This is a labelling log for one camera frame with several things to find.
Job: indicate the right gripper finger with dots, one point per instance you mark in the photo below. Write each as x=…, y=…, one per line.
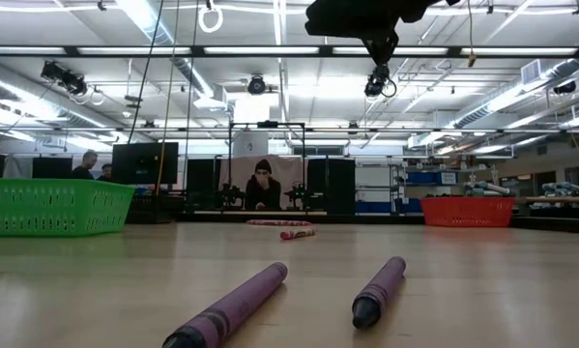
x=388, y=46
x=377, y=48

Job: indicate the red crayon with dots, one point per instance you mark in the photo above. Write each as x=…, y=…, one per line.
x=298, y=234
x=298, y=223

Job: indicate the purple crayon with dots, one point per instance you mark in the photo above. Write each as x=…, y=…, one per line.
x=378, y=290
x=236, y=304

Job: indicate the small black robot arm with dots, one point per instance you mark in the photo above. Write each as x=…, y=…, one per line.
x=301, y=193
x=232, y=195

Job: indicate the round black ceiling fixture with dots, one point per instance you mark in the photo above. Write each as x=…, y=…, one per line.
x=256, y=85

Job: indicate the blue storage bin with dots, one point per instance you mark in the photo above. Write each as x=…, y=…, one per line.
x=424, y=179

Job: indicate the black panel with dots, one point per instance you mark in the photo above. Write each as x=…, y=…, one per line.
x=202, y=183
x=332, y=186

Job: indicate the beige backdrop cloth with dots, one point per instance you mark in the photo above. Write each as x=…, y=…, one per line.
x=294, y=169

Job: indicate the person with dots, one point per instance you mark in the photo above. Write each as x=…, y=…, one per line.
x=262, y=193
x=83, y=166
x=106, y=173

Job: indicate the red plastic basket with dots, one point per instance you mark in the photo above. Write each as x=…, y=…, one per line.
x=468, y=212

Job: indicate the wooden workbench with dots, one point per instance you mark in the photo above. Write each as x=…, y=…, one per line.
x=559, y=199

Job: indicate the large black monitor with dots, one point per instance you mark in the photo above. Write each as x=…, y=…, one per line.
x=144, y=164

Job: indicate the black plastic basket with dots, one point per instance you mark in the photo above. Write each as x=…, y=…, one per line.
x=154, y=210

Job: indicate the small black monitor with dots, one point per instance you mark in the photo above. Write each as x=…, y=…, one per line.
x=52, y=167

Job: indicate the green plastic basket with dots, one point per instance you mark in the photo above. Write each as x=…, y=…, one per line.
x=52, y=208

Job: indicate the black station frame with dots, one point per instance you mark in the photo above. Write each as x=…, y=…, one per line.
x=267, y=124

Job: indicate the black aluminium table frame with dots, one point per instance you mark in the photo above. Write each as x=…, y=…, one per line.
x=356, y=218

